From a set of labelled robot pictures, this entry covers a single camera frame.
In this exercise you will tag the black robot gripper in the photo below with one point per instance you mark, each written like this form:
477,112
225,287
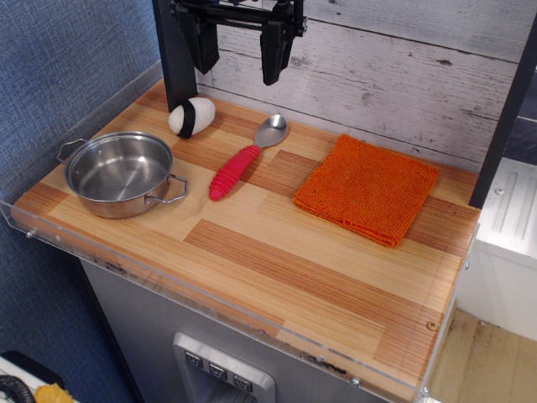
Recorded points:
278,25

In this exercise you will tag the red handled metal spoon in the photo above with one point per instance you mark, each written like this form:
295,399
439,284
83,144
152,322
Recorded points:
271,132

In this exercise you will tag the orange knitted rag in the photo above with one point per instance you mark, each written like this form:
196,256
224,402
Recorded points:
368,190

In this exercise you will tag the white toy sushi black band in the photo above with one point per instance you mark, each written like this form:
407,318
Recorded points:
192,116

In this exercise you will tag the stainless steel pot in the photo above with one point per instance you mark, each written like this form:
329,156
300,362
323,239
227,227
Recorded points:
121,175

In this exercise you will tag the grey toy fridge cabinet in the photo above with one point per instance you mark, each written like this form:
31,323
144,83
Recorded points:
144,322

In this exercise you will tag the silver dispenser button panel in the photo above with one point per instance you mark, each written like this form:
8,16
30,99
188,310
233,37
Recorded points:
210,375

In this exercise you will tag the clear acrylic table guard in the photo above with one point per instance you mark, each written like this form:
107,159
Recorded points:
257,259

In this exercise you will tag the white toy sink unit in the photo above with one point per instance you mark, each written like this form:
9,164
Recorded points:
498,281

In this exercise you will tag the yellow object at corner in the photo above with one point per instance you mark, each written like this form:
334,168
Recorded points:
52,394

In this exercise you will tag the black left vertical post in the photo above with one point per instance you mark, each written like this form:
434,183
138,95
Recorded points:
178,70

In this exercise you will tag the black vertical post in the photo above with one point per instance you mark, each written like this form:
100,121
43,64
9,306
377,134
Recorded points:
499,142
178,70

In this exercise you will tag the black right vertical post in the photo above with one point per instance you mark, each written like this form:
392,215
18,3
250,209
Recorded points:
499,142

